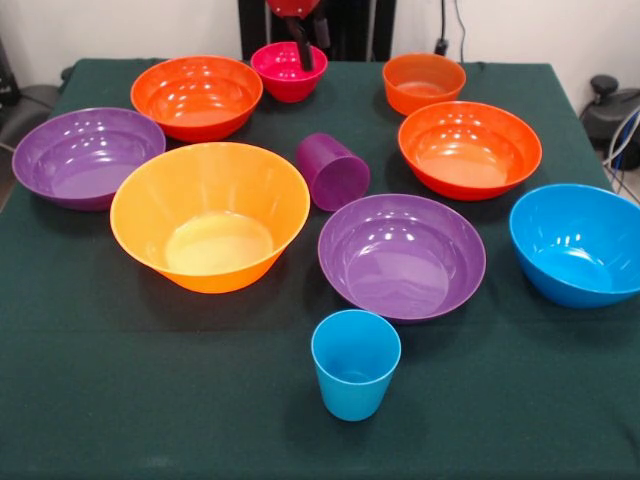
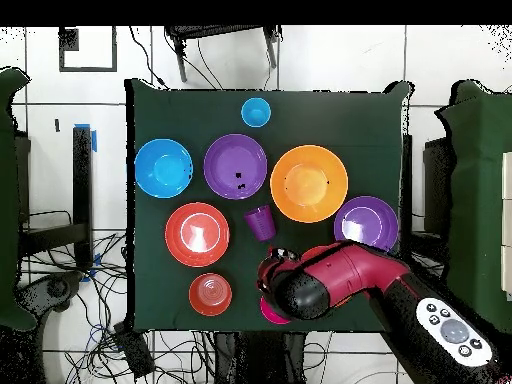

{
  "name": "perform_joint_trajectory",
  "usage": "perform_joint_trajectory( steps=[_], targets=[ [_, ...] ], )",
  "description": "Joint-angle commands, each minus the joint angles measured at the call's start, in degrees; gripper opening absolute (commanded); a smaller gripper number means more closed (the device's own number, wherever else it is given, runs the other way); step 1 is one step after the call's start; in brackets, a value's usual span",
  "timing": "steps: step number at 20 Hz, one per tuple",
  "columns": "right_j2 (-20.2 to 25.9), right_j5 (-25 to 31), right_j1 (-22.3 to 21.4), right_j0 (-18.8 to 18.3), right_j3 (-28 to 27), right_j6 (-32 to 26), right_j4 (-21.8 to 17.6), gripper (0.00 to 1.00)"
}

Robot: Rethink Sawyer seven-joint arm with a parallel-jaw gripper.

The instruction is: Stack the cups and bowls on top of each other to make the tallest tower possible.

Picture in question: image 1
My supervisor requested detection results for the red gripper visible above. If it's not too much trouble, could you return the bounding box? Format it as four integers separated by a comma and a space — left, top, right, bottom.
265, 0, 332, 72

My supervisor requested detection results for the pink bowl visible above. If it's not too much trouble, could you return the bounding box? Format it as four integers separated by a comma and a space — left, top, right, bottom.
250, 41, 329, 104

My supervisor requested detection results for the red bowl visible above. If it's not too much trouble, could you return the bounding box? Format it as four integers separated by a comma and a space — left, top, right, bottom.
130, 54, 264, 144
397, 100, 544, 202

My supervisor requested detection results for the purple cup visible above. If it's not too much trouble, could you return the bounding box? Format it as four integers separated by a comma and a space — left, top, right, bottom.
294, 132, 372, 213

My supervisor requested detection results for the purple bowl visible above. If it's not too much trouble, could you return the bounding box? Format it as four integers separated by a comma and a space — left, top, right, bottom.
11, 106, 167, 212
317, 193, 487, 325

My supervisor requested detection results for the blue cup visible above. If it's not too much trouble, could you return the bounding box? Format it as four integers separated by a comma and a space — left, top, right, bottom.
310, 308, 403, 423

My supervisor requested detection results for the small orange bowl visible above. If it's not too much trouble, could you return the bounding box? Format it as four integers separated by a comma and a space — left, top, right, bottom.
382, 52, 467, 117

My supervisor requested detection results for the large orange bowl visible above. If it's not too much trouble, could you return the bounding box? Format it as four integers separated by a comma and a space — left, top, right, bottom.
109, 141, 312, 294

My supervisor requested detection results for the blue bowl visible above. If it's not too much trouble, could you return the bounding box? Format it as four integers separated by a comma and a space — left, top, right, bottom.
508, 183, 640, 309

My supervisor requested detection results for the dark green table cloth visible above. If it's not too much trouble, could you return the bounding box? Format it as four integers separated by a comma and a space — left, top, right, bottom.
0, 58, 640, 480

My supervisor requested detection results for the black power cable with plug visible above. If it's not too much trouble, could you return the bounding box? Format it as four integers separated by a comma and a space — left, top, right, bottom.
433, 0, 467, 64

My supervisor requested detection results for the grey cable bundle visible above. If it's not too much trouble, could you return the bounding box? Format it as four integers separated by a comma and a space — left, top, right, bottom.
602, 109, 640, 201

